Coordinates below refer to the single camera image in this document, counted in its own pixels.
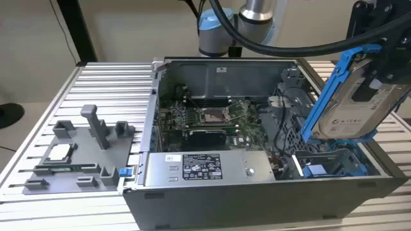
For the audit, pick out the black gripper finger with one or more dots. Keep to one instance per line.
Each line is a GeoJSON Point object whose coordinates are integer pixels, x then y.
{"type": "Point", "coordinates": [397, 60]}

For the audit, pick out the hard disk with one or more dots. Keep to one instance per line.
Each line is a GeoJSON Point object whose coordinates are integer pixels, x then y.
{"type": "Point", "coordinates": [348, 115]}

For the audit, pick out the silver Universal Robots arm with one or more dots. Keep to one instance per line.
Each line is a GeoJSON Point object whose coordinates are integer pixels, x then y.
{"type": "Point", "coordinates": [254, 21]}

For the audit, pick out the metal disk bay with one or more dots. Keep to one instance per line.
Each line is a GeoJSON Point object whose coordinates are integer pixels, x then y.
{"type": "Point", "coordinates": [321, 156]}

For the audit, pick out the black RAM slot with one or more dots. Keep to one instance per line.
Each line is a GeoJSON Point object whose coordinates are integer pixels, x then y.
{"type": "Point", "coordinates": [209, 124]}

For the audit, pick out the blue carrier in bay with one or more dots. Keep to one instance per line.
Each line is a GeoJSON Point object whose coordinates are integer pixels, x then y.
{"type": "Point", "coordinates": [317, 170]}

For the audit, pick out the white case sticker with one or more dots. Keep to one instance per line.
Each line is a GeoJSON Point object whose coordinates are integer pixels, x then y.
{"type": "Point", "coordinates": [222, 69]}

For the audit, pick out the green motherboard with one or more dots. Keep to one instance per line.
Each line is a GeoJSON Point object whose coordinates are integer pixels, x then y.
{"type": "Point", "coordinates": [248, 130]}

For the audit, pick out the CPU socket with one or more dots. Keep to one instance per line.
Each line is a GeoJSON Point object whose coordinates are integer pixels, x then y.
{"type": "Point", "coordinates": [212, 116]}

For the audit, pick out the black PC case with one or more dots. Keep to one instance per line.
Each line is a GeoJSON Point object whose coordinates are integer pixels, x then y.
{"type": "Point", "coordinates": [225, 204]}

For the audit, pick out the silver power supply unit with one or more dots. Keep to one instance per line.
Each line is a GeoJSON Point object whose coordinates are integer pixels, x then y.
{"type": "Point", "coordinates": [161, 170]}

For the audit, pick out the blue case latch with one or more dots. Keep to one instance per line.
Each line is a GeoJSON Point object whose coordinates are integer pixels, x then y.
{"type": "Point", "coordinates": [125, 172]}

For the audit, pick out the grey parts rack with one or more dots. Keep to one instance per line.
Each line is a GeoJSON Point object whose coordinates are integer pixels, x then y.
{"type": "Point", "coordinates": [81, 154]}

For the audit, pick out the green RAM stick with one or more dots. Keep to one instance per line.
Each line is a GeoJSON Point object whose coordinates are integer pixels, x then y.
{"type": "Point", "coordinates": [74, 166]}

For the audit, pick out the silver CPU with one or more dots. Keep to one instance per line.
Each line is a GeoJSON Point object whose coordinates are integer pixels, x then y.
{"type": "Point", "coordinates": [61, 152]}

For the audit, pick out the black round base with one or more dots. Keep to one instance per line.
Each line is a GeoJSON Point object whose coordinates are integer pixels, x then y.
{"type": "Point", "coordinates": [10, 115]}

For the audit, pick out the black metal post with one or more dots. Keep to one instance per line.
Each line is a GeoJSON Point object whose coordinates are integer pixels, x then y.
{"type": "Point", "coordinates": [84, 29]}

